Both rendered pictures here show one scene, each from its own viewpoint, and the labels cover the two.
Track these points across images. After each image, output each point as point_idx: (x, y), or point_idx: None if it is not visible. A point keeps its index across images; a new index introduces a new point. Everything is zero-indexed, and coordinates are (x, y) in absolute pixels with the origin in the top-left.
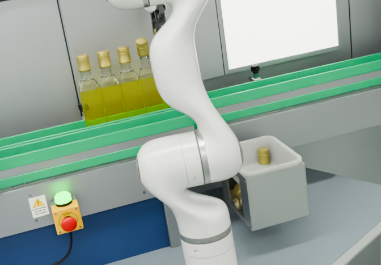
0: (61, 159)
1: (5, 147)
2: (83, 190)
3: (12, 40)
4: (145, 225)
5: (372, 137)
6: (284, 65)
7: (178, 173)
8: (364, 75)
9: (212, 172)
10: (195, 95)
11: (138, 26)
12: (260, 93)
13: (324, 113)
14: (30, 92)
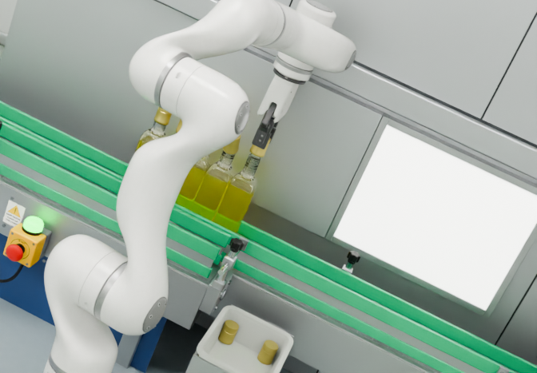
0: (63, 188)
1: (36, 136)
2: (62, 233)
3: (133, 40)
4: None
5: None
6: (406, 281)
7: (73, 286)
8: (467, 366)
9: (102, 312)
10: (138, 227)
11: (261, 117)
12: (324, 287)
13: (384, 367)
14: (117, 103)
